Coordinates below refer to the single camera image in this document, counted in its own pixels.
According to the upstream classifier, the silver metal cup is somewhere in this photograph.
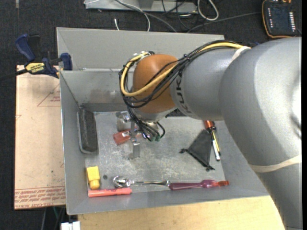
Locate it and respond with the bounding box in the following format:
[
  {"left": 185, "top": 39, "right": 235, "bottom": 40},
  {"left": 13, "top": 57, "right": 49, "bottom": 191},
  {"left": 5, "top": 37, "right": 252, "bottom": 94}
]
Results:
[{"left": 116, "top": 111, "right": 131, "bottom": 132}]

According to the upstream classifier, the red flat tool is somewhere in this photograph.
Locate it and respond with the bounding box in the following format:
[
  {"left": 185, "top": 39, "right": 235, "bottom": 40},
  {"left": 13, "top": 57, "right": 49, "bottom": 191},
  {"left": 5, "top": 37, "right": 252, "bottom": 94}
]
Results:
[{"left": 113, "top": 130, "right": 135, "bottom": 146}]

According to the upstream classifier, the grey metal bin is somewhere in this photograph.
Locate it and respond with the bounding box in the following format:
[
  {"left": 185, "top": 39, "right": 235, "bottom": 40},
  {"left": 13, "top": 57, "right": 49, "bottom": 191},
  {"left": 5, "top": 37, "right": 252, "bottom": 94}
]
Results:
[{"left": 56, "top": 27, "right": 269, "bottom": 216}]

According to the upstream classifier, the silver metal spoon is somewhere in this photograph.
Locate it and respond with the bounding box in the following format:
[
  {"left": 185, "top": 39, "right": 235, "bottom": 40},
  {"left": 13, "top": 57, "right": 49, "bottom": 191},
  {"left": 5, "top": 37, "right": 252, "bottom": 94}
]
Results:
[{"left": 113, "top": 175, "right": 171, "bottom": 189}]

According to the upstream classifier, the dark green flat block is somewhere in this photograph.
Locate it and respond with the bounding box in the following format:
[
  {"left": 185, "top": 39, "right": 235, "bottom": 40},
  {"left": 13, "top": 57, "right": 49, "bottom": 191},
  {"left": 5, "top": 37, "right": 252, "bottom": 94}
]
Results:
[{"left": 77, "top": 107, "right": 99, "bottom": 155}]

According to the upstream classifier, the yellow plastic block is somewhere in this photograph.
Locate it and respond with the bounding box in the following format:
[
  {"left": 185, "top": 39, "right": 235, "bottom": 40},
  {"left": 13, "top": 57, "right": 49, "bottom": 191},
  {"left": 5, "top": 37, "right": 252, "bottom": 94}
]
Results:
[{"left": 86, "top": 166, "right": 102, "bottom": 190}]

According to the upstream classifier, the pink marker pen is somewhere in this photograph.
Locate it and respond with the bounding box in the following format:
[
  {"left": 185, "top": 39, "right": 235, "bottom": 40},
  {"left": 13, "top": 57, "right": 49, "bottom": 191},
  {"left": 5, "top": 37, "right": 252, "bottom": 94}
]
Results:
[{"left": 87, "top": 187, "right": 133, "bottom": 198}]

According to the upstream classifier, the black triangular piece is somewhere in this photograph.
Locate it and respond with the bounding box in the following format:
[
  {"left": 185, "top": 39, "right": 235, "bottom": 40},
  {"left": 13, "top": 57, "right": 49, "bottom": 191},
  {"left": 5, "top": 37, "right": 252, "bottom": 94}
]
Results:
[{"left": 179, "top": 129, "right": 216, "bottom": 173}]

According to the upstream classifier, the orange and yellow screwdriver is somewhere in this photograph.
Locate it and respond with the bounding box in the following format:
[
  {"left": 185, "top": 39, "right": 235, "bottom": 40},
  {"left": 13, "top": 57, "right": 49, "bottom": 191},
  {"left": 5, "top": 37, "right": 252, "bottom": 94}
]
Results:
[{"left": 204, "top": 120, "right": 222, "bottom": 162}]

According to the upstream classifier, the brown cardboard board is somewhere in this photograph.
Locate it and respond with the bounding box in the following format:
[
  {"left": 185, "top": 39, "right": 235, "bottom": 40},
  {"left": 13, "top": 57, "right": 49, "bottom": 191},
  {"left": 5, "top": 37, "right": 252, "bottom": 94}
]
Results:
[{"left": 13, "top": 65, "right": 67, "bottom": 210}]

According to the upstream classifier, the purple handle with orange tip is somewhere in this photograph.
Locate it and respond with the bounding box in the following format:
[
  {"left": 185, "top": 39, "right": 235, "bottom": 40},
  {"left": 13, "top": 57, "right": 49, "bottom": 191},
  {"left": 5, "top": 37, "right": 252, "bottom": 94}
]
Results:
[{"left": 168, "top": 179, "right": 230, "bottom": 191}]

